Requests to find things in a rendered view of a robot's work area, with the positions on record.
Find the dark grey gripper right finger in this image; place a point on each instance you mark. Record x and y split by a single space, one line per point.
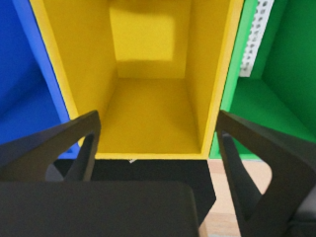
290 195

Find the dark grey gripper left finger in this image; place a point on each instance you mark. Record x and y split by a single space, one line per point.
26 159

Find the blue bin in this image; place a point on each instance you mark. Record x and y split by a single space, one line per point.
26 105

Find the green bin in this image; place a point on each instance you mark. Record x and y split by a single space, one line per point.
281 90

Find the yellow open bin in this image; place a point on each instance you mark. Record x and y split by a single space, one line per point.
154 69

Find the white well plate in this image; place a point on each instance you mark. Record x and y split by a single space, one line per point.
255 35

